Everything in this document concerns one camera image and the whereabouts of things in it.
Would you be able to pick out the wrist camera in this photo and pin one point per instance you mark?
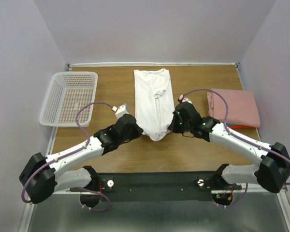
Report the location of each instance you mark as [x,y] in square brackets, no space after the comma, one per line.
[121,110]
[182,99]

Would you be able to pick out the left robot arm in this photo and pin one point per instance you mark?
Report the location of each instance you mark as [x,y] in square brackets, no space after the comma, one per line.
[41,176]

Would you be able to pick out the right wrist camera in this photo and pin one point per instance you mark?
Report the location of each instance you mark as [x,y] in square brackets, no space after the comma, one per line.
[182,99]

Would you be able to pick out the white plastic basket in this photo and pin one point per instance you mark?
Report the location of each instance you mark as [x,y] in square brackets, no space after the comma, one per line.
[67,94]

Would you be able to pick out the aluminium frame rail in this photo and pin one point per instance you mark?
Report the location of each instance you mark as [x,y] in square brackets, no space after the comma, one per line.
[256,210]

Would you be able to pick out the white t shirt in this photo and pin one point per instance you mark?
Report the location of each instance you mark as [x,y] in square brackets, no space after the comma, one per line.
[154,102]

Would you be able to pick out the red folded t shirt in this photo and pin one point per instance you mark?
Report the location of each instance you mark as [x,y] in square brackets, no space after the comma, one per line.
[242,127]

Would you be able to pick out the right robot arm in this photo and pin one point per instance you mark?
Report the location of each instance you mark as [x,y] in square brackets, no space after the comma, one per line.
[270,166]

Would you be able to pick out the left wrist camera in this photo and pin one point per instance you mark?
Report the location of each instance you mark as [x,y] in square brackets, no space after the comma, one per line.
[121,110]

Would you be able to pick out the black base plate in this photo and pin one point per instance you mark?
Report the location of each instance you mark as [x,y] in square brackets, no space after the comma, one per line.
[156,187]

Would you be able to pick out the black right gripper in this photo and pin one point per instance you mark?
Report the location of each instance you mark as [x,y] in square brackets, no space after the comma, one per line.
[173,124]

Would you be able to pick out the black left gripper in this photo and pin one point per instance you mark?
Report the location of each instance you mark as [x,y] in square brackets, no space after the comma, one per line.
[137,129]

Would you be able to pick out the pink folded t shirt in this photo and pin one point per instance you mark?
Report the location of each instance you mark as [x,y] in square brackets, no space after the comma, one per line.
[239,105]

